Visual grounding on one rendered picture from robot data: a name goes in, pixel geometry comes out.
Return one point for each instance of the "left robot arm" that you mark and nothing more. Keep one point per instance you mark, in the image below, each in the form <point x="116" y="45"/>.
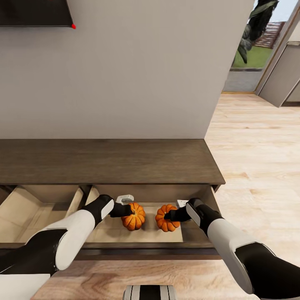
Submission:
<point x="25" y="270"/>

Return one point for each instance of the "pumpkin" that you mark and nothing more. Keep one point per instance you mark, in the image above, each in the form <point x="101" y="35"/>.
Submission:
<point x="166" y="225"/>
<point x="136" y="219"/>

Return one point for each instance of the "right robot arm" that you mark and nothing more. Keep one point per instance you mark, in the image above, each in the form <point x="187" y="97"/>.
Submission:
<point x="253" y="265"/>

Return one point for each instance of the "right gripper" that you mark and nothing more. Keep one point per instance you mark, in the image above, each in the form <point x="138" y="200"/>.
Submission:
<point x="175" y="215"/>

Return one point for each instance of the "wall mounted tv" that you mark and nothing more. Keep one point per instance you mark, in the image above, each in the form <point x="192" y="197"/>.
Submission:
<point x="35" y="13"/>

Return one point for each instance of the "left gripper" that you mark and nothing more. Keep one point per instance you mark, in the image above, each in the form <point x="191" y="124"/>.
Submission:
<point x="124" y="210"/>

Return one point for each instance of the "cabinet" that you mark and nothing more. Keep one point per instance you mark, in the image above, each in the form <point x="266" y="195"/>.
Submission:
<point x="43" y="181"/>

